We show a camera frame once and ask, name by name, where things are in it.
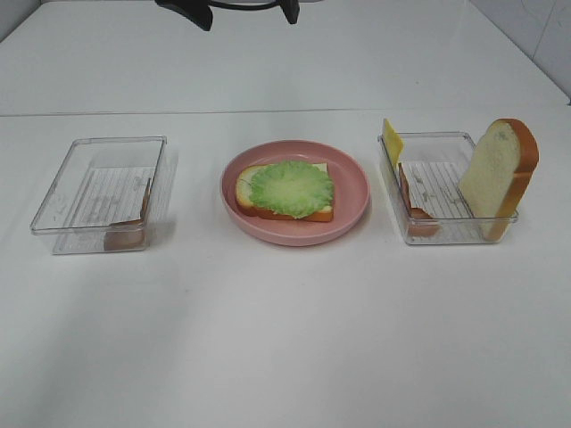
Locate left clear plastic container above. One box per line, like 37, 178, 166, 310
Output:
30, 136, 176, 255

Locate right clear plastic container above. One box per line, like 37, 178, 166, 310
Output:
378, 132, 518, 245

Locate black cable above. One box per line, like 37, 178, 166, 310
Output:
209, 0, 282, 10

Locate pink round plate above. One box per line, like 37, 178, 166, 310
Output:
220, 140, 370, 246

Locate yellow cheese slice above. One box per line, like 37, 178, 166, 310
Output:
381, 118, 404, 186

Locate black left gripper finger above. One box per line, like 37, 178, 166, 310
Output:
279, 0, 300, 24
155, 0, 213, 31

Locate bacon strip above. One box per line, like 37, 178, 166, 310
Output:
103, 178, 151, 251
397, 162, 441, 238

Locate green lettuce leaf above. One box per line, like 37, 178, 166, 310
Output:
249, 160, 335, 221

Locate clear plastic container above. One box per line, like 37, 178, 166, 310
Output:
378, 132, 518, 245
30, 136, 176, 255

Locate bread slice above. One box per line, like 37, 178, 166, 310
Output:
459, 119, 539, 242
235, 161, 335, 224

